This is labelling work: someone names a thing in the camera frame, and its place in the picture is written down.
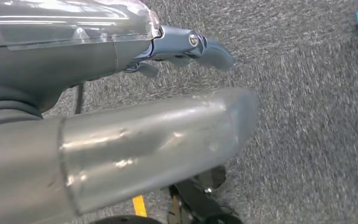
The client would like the yellow floor tape mark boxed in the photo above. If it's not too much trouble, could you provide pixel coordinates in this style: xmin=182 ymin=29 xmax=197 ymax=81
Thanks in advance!
xmin=132 ymin=195 xmax=148 ymax=218

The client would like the robot left foot plate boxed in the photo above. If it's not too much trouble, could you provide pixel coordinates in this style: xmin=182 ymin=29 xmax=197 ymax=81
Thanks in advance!
xmin=194 ymin=166 xmax=228 ymax=191

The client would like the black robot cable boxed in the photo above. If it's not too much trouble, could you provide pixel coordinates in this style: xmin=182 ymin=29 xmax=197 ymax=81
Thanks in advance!
xmin=74 ymin=83 xmax=86 ymax=115

